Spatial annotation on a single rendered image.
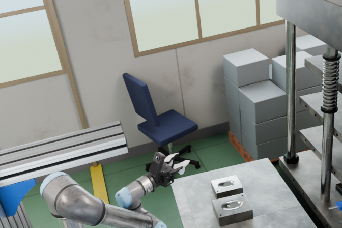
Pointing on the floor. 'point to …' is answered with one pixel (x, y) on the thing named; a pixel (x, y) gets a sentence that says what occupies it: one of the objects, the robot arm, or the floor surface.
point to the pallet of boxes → (267, 100)
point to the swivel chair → (159, 120)
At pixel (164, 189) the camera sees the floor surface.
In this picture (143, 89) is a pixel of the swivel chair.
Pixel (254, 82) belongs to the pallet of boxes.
